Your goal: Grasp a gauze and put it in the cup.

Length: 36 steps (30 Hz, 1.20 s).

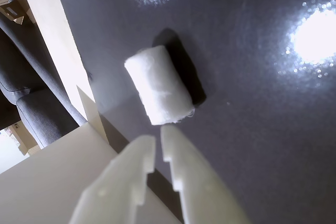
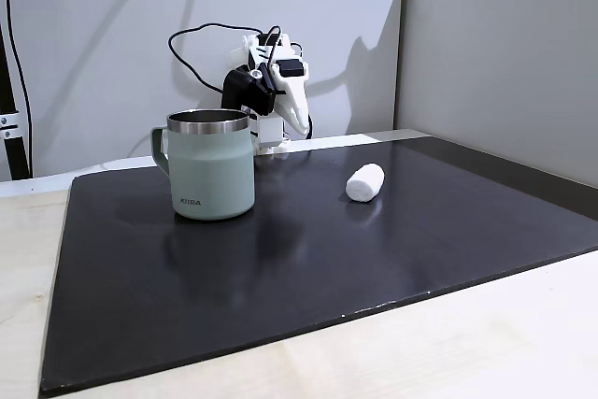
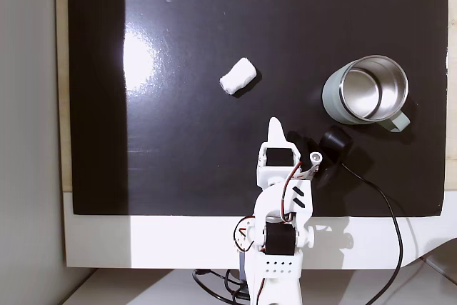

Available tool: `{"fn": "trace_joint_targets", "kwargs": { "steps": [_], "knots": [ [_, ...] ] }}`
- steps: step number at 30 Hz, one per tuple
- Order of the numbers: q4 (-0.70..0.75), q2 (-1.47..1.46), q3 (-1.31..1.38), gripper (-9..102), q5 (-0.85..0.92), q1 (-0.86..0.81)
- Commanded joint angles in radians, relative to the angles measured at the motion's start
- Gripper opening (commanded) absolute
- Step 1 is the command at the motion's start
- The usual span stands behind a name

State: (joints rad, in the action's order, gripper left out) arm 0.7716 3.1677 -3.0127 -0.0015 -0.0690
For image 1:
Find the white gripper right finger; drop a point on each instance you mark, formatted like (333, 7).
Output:
(194, 171)

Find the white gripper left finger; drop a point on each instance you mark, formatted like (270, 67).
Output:
(118, 182)

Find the white gauze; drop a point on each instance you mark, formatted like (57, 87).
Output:
(160, 85)

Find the black glossy table mat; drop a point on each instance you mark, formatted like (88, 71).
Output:
(249, 134)

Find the grey fabric sofa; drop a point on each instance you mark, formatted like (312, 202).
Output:
(26, 66)

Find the light wooden board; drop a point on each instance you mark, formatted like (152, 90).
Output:
(44, 14)

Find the brown cardboard box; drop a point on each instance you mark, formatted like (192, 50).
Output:
(14, 11)

